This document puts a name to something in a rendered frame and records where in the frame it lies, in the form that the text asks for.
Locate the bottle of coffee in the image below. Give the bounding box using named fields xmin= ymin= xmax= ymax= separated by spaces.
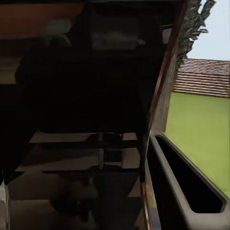
xmin=0 ymin=0 xmax=190 ymax=230

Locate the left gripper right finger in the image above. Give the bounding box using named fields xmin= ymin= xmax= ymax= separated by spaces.
xmin=147 ymin=129 xmax=230 ymax=230

